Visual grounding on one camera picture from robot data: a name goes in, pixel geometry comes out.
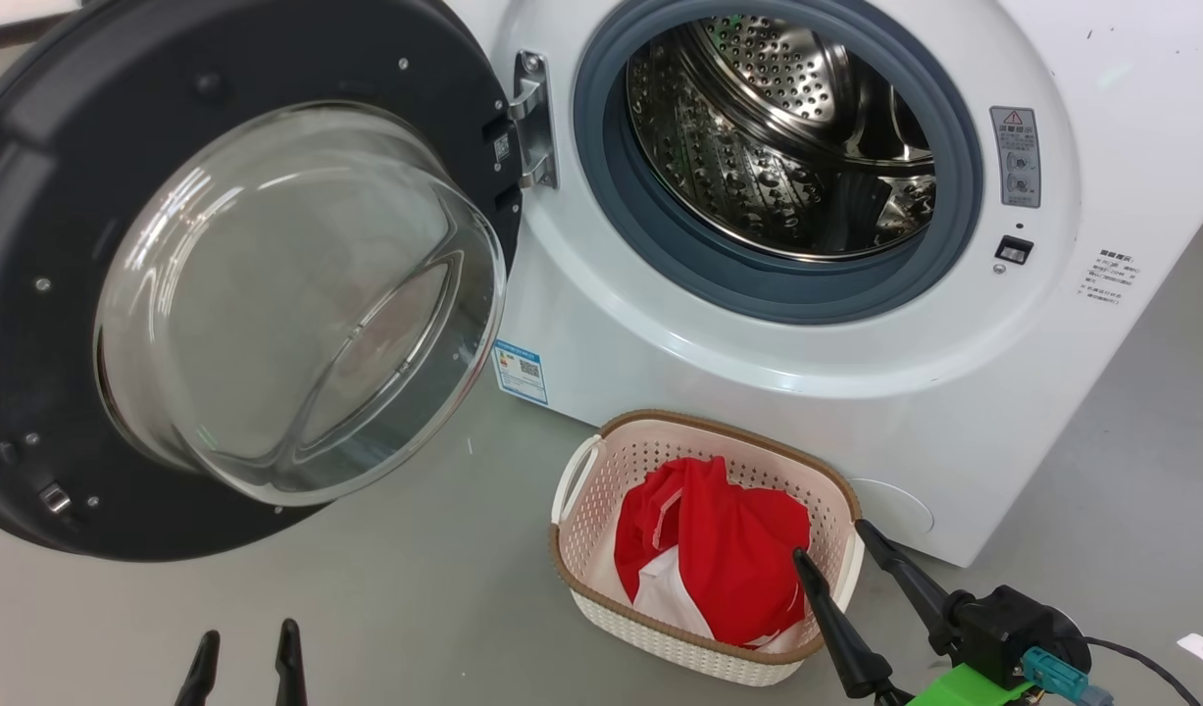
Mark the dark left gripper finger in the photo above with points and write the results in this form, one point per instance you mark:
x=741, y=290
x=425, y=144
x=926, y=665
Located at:
x=289, y=672
x=199, y=677

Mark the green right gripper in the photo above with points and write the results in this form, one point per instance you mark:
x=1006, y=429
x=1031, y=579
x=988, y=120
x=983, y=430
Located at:
x=964, y=688

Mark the red and white garment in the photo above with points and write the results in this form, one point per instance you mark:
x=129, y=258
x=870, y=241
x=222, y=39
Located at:
x=728, y=559

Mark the black round glass washer door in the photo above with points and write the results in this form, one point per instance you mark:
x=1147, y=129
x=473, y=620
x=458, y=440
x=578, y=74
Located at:
x=72, y=196

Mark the white front-load washing machine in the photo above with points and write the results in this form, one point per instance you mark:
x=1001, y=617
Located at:
x=954, y=392

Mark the cream perforated laundry basket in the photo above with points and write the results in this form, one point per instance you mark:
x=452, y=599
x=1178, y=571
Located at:
x=601, y=510

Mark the blue energy label sticker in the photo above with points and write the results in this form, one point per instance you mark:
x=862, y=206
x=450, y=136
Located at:
x=521, y=373

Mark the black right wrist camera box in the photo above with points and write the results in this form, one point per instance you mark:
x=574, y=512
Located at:
x=1013, y=628

